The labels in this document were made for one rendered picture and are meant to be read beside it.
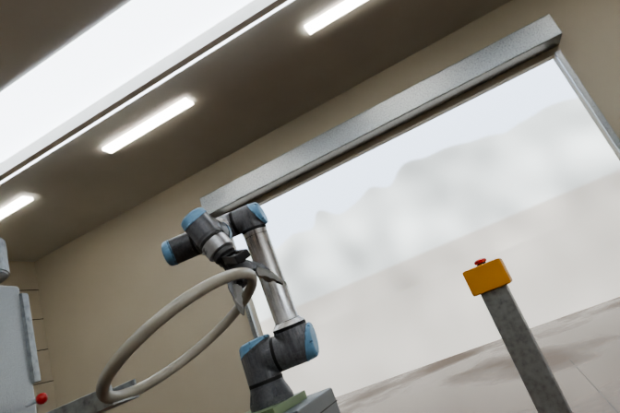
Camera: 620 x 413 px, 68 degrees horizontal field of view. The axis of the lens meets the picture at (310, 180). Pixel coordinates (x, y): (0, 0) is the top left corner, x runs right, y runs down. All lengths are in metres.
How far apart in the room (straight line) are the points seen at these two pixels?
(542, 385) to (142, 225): 6.72
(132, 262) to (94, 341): 1.35
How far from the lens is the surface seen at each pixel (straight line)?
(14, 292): 1.78
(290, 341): 2.04
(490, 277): 1.51
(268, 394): 2.07
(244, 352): 2.11
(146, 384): 1.49
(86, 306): 8.33
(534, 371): 1.56
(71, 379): 8.58
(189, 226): 1.47
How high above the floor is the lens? 1.03
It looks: 19 degrees up
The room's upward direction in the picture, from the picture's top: 21 degrees counter-clockwise
